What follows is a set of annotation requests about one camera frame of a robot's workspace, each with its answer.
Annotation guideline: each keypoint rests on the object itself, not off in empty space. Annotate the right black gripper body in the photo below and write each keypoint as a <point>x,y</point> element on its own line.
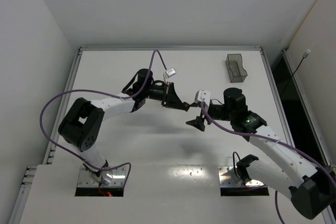
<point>206,115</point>

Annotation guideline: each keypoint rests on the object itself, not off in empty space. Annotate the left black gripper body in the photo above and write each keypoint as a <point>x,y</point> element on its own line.
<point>167,95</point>

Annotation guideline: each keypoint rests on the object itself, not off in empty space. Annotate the smoky transparent plastic bin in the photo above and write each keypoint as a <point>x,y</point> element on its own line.
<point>235,69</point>

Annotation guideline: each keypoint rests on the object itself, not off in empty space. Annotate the dark brown arch block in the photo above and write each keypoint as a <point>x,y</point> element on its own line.
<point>194,105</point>

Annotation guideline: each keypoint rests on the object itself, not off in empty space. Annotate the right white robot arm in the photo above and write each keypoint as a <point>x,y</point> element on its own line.
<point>307,184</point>

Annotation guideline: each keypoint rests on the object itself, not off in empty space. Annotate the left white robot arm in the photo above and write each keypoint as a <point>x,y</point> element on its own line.
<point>81,125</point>

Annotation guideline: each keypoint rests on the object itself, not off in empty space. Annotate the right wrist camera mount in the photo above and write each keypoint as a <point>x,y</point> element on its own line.
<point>203,96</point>

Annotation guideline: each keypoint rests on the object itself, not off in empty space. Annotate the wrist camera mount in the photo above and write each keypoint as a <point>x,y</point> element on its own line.
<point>168,74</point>
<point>203,96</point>

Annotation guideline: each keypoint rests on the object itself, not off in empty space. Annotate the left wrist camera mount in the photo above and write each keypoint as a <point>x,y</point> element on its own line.
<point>168,74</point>

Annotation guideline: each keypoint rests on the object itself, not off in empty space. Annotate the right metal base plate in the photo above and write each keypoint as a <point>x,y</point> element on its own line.
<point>228,179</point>

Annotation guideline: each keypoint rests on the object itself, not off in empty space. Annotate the metal base plate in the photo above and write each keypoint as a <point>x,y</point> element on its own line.
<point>228,179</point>
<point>108,179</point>

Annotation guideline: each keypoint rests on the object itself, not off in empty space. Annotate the aluminium table frame rail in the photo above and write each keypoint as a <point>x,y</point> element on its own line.
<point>188,48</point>

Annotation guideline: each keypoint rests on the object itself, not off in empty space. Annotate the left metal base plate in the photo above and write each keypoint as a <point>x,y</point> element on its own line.
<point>108,179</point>

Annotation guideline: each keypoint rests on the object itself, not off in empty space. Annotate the black cable white plug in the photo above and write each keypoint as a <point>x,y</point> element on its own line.
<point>304,56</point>

